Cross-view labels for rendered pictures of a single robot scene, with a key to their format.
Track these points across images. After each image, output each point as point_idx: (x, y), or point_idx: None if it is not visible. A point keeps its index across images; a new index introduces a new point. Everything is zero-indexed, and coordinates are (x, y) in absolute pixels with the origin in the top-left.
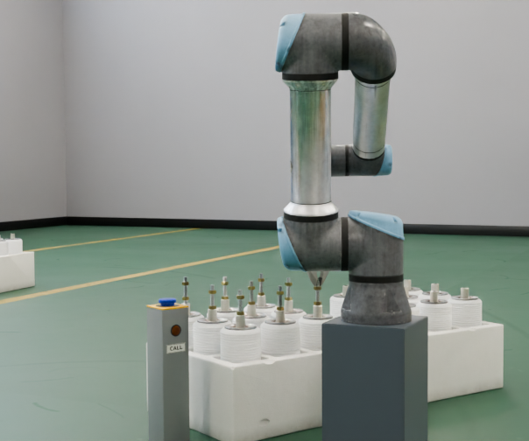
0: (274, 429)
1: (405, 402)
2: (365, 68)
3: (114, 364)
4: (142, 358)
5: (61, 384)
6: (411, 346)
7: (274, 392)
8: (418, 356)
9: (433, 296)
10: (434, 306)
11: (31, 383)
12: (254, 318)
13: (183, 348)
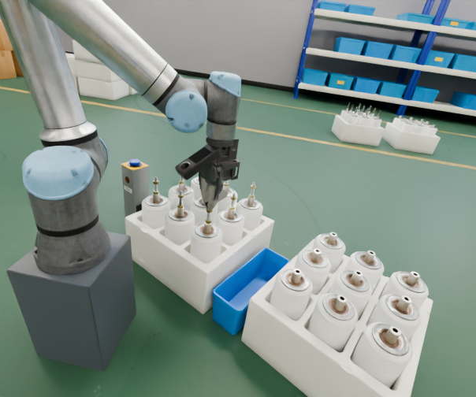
0: (146, 268)
1: (28, 320)
2: None
3: (290, 195)
4: (310, 202)
5: (240, 188)
6: (32, 290)
7: (146, 249)
8: (58, 305)
9: (336, 302)
10: (319, 309)
11: (239, 181)
12: (194, 204)
13: (131, 191)
